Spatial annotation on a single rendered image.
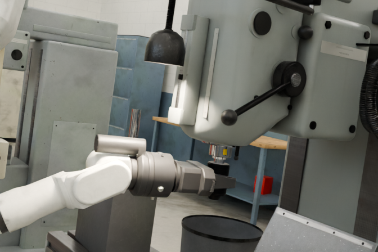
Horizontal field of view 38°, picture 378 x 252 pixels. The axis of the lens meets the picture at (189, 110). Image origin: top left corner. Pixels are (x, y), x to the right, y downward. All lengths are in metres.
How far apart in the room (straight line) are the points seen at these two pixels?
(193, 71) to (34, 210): 0.39
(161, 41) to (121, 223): 0.55
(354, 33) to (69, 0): 9.76
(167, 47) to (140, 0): 8.85
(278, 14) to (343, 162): 0.47
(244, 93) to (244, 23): 0.13
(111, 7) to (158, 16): 1.68
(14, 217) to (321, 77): 0.65
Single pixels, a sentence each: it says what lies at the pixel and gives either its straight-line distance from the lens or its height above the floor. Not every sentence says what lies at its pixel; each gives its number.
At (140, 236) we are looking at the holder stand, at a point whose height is 1.03.
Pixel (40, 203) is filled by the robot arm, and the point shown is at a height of 1.17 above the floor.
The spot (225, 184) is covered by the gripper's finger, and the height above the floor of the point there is 1.23.
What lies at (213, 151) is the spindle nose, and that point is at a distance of 1.12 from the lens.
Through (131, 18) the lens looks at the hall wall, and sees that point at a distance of 9.96.
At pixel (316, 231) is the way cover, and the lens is 1.43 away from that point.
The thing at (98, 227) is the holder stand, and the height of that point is 1.04.
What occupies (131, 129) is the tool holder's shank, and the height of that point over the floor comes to 1.29.
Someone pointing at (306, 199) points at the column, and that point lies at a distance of 1.47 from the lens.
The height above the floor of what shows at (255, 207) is 0.20.
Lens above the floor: 1.42
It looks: 3 degrees down
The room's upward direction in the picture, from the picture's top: 8 degrees clockwise
